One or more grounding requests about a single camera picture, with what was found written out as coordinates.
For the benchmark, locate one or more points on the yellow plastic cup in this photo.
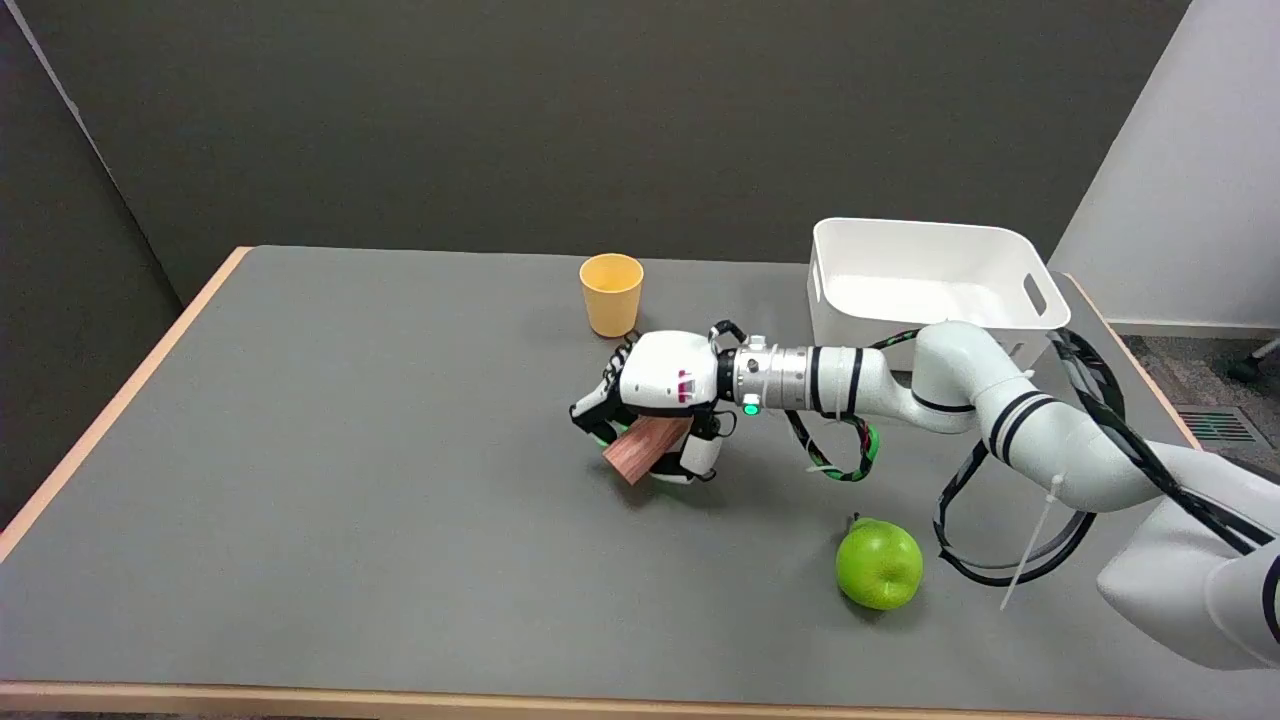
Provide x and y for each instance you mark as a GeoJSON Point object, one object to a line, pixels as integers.
{"type": "Point", "coordinates": [610, 293]}

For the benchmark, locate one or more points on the floor vent grille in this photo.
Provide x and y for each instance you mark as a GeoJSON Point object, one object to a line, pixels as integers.
{"type": "Point", "coordinates": [1218, 425]}

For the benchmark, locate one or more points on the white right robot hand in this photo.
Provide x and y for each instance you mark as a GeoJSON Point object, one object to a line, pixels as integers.
{"type": "Point", "coordinates": [665, 372]}

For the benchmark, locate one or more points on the brown wooden cylinder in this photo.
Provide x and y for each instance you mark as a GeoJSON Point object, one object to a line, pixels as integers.
{"type": "Point", "coordinates": [645, 447]}

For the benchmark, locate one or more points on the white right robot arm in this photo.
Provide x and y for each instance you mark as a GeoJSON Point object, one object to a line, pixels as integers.
{"type": "Point", "coordinates": [1010, 415]}

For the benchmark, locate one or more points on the green apple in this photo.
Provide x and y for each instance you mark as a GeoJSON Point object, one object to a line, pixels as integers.
{"type": "Point", "coordinates": [879, 564]}

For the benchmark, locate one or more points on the white plastic box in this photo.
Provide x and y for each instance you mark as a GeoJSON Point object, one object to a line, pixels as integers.
{"type": "Point", "coordinates": [925, 285]}

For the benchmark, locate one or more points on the white zip tie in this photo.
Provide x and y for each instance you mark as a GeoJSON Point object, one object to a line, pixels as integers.
{"type": "Point", "coordinates": [1030, 540]}

